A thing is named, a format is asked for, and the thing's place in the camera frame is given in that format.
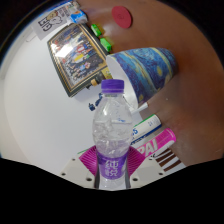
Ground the white paper gift bag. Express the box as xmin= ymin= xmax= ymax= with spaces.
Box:
xmin=31 ymin=5 xmax=73 ymax=41

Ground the blue painted mug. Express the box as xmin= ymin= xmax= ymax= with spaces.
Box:
xmin=105 ymin=46 xmax=179 ymax=107

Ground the clear purple-labelled water bottle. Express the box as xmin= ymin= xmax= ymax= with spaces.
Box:
xmin=91 ymin=79 xmax=132 ymax=191

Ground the flat round red coaster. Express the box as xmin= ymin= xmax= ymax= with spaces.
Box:
xmin=110 ymin=5 xmax=134 ymax=30

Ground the small green packet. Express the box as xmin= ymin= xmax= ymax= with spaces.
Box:
xmin=90 ymin=23 xmax=103 ymax=38
xmin=99 ymin=37 xmax=114 ymax=53

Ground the green white tall tube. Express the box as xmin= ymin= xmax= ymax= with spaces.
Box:
xmin=129 ymin=114 xmax=163 ymax=146

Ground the pink white tall tube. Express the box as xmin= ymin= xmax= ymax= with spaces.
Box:
xmin=134 ymin=128 xmax=177 ymax=160

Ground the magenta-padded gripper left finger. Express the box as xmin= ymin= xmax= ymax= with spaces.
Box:
xmin=59 ymin=145 xmax=100 ymax=190

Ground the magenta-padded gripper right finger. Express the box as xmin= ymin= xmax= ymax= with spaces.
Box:
xmin=125 ymin=145 xmax=166 ymax=190

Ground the framed group photo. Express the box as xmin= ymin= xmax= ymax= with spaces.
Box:
xmin=46 ymin=22 xmax=115 ymax=99

